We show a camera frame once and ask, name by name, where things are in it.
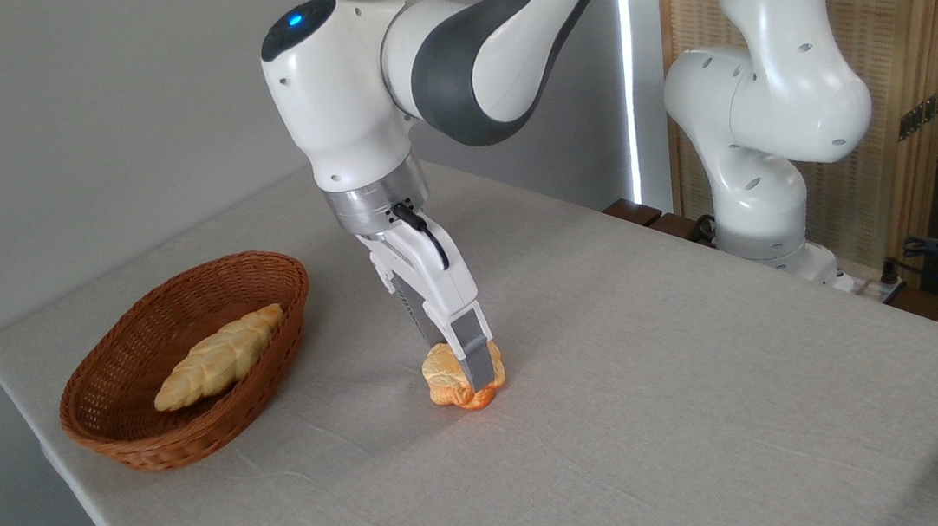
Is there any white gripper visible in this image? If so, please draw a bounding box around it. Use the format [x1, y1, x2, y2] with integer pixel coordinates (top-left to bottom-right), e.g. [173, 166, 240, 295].
[355, 204, 498, 403]

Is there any round orange bread bun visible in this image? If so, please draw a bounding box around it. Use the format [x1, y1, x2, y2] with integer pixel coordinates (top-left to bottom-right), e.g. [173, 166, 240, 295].
[420, 336, 509, 415]

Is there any dark brown wooden block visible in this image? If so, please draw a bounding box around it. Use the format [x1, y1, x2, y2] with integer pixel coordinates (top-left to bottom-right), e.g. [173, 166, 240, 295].
[647, 208, 716, 250]
[602, 195, 665, 232]

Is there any wooden rattan folding screen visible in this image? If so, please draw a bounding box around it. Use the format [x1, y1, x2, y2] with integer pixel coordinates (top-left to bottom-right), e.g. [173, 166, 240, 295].
[652, 0, 938, 302]

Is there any brown wicker basket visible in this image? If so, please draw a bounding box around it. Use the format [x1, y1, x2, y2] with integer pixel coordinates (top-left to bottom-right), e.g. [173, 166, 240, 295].
[45, 245, 328, 481]

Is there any black metal screen hinge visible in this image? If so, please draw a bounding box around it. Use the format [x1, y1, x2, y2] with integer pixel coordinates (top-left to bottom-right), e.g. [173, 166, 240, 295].
[893, 85, 938, 142]

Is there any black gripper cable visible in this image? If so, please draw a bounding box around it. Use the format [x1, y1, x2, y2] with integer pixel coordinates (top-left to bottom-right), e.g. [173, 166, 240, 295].
[390, 198, 450, 273]

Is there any grey tablecloth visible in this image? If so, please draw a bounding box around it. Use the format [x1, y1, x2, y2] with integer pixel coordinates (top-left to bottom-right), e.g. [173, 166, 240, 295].
[0, 107, 938, 526]

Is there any long braided bread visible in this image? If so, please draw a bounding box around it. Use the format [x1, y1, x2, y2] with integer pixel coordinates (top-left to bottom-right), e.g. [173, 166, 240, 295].
[146, 302, 293, 413]

